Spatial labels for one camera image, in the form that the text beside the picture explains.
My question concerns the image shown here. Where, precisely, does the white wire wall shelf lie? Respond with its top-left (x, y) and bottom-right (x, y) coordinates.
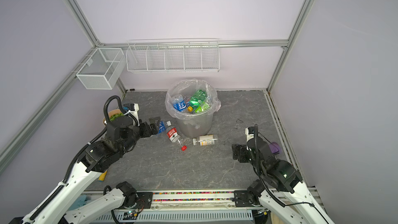
top-left (126, 38), bottom-right (220, 73)

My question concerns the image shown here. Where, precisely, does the red label clear bottle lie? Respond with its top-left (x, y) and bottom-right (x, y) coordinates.
top-left (166, 125), bottom-right (187, 151)

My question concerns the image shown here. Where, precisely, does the purple plastic scoop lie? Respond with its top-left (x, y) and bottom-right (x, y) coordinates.
top-left (269, 142), bottom-right (281, 155)

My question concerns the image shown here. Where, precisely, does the blue label bottle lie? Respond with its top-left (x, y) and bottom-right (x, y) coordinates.
top-left (172, 94), bottom-right (187, 112)

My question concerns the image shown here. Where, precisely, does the white yellow label clear bottle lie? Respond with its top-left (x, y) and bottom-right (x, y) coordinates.
top-left (192, 134), bottom-right (218, 146)

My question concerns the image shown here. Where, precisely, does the green label clear bottle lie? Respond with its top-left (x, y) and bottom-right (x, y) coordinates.
top-left (195, 102), bottom-right (210, 114)

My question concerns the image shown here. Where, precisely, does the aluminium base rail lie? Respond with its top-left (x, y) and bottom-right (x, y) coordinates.
top-left (62, 188), bottom-right (324, 224)

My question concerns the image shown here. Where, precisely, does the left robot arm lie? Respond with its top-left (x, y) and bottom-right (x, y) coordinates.
top-left (11, 95), bottom-right (159, 224)

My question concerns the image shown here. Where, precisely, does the grey mesh waste bin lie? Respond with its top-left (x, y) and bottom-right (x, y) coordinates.
top-left (167, 80), bottom-right (218, 139)

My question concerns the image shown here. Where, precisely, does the beige pot with green plant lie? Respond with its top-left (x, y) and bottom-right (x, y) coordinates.
top-left (108, 109), bottom-right (124, 121)

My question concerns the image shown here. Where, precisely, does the crushed green bottle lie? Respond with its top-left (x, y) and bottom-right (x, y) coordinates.
top-left (189, 90), bottom-right (207, 111)

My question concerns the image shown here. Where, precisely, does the white mesh box basket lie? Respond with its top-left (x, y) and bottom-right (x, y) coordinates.
top-left (76, 48), bottom-right (126, 90)

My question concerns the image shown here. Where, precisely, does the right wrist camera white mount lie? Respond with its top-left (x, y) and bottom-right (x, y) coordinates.
top-left (245, 127), bottom-right (255, 142)

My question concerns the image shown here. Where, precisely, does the clear crushed bottle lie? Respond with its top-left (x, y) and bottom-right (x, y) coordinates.
top-left (158, 120), bottom-right (172, 134)

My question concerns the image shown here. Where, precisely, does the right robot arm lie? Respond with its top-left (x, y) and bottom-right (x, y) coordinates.
top-left (232, 125), bottom-right (333, 224)

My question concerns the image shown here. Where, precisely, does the clear plastic bin liner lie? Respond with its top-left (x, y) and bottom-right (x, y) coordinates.
top-left (165, 79), bottom-right (221, 120)

